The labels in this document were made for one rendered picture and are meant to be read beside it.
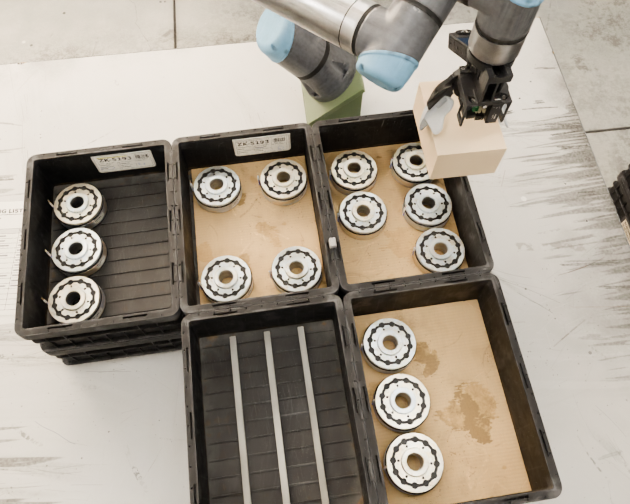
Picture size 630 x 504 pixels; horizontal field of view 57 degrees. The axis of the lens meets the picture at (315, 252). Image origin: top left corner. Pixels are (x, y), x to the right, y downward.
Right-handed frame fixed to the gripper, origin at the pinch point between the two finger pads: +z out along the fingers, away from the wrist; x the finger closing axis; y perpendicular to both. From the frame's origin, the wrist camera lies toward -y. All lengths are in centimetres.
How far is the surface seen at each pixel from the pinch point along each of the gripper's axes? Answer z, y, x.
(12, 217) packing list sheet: 40, -14, -98
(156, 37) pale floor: 112, -142, -80
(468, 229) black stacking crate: 21.5, 11.2, 4.5
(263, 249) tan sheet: 27.4, 8.0, -37.8
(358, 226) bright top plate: 24.4, 6.4, -17.3
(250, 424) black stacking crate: 27, 44, -43
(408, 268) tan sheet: 27.3, 16.0, -8.0
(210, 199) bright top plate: 25, -4, -48
